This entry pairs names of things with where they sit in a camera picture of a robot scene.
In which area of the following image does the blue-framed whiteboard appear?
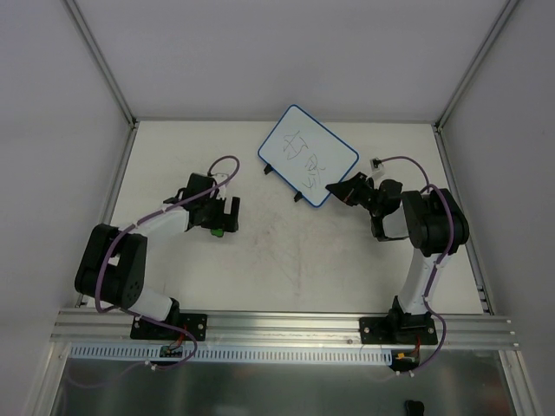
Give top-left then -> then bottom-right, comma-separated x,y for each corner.
258,104 -> 360,208

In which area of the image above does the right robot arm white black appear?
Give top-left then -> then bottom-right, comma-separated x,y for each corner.
326,172 -> 469,343

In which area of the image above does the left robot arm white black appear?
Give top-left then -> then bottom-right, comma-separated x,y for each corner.
75,173 -> 240,338

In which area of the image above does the small black object bottom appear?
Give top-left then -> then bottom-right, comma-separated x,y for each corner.
404,400 -> 425,416

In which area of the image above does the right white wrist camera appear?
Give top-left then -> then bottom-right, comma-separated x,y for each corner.
370,158 -> 385,180

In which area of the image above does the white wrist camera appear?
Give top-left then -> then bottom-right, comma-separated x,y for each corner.
370,158 -> 385,180
212,172 -> 229,199

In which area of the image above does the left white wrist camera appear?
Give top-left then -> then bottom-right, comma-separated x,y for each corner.
212,172 -> 229,199

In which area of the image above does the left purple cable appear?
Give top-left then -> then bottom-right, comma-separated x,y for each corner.
64,155 -> 241,387

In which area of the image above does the purple cable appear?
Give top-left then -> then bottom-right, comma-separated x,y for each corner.
64,155 -> 241,387
375,154 -> 460,378

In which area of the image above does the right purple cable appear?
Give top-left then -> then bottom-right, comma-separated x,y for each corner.
375,154 -> 460,378

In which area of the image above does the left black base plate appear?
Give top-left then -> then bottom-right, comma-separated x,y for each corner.
130,313 -> 207,341

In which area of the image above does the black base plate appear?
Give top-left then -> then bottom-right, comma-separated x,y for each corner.
359,315 -> 438,346
130,313 -> 207,341

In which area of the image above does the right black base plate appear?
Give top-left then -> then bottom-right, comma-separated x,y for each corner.
359,315 -> 438,346

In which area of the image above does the white slotted cable duct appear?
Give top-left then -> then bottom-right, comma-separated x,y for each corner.
69,342 -> 393,367

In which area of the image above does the aluminium front rail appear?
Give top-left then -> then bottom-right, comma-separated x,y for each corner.
50,308 -> 520,350

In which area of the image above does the right aluminium frame post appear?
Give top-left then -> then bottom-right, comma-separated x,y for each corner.
434,0 -> 522,131

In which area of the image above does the aluminium frame post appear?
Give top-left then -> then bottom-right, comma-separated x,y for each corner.
434,0 -> 522,131
61,0 -> 137,128

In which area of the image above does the left aluminium frame post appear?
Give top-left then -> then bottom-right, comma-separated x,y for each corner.
61,0 -> 137,128

